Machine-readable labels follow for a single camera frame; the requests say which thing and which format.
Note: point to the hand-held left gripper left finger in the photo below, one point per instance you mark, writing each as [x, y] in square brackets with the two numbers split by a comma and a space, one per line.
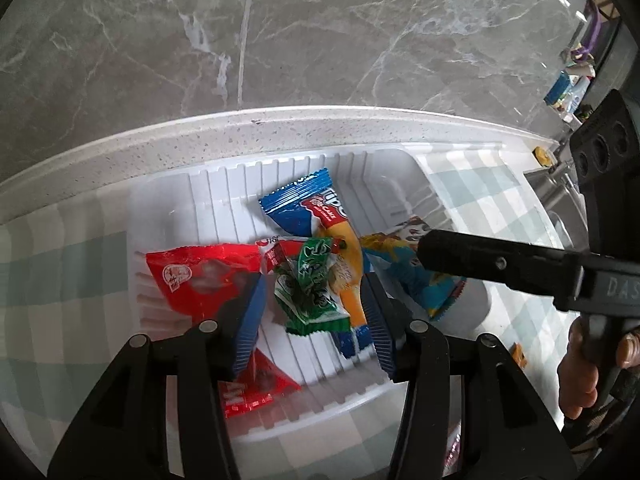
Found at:
[250, 320]

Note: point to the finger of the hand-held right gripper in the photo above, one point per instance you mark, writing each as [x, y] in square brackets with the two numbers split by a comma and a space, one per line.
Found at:
[475, 257]

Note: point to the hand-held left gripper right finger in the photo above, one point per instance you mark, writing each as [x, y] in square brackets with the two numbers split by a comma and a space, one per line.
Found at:
[377, 325]

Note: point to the light blue snack packet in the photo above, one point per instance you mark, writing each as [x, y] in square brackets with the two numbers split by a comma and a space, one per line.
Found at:
[425, 290]

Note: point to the green snack packet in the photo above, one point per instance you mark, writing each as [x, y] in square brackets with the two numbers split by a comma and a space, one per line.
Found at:
[310, 290]

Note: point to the white plastic tray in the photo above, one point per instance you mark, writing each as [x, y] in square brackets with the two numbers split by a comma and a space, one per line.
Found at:
[225, 185]

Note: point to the person's right hand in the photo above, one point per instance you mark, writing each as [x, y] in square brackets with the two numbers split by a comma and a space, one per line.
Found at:
[575, 370]

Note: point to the large red snack packet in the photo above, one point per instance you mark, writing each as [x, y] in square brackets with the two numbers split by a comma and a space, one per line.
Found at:
[200, 275]

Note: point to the small red white packet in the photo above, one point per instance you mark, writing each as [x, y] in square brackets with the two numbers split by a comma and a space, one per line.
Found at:
[275, 255]

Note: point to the white brown snack packet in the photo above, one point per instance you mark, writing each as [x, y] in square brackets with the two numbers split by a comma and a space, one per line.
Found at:
[412, 225]

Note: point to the grey metal basin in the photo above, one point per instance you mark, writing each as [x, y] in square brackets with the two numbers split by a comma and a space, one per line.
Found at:
[550, 190]

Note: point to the small orange packet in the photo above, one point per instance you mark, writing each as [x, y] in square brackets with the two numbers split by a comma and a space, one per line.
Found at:
[519, 354]

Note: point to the small yellow object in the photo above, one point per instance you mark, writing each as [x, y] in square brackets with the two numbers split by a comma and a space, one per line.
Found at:
[542, 156]

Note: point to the blue orange snack packet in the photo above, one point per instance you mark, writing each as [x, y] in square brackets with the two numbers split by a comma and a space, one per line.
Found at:
[295, 205]

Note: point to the pink snack packet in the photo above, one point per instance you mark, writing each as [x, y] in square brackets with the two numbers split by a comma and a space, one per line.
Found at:
[452, 452]

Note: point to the white tube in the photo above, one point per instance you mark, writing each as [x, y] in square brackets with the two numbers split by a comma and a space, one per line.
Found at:
[580, 90]

